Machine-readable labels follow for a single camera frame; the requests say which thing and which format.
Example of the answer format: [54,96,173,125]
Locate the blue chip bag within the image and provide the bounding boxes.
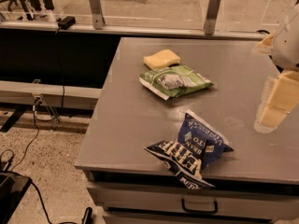
[145,110,233,189]

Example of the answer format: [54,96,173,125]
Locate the black box on floor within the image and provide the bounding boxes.
[0,172,32,224]

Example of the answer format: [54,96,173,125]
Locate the grey drawer with black handle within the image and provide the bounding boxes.
[87,182,299,224]

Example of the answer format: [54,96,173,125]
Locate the grey metal rail beam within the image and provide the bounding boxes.
[0,81,101,110]

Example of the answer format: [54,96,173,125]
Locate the metal bracket post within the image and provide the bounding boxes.
[204,0,221,35]
[89,0,105,29]

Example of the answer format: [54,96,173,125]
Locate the green chip bag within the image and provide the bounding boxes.
[139,65,213,100]

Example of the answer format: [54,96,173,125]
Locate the black floor cable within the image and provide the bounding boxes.
[0,96,78,224]

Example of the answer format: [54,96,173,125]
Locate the left metal bracket post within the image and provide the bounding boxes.
[89,0,105,29]

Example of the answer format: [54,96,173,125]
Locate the yellow sponge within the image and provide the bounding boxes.
[143,49,180,69]

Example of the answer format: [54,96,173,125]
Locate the person legs in background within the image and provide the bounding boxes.
[29,0,56,22]

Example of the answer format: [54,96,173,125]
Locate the black power adapter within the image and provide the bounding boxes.
[58,16,76,30]

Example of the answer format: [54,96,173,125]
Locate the right metal bracket post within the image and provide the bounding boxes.
[204,0,221,35]

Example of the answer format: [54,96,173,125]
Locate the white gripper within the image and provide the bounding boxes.
[252,4,299,133]

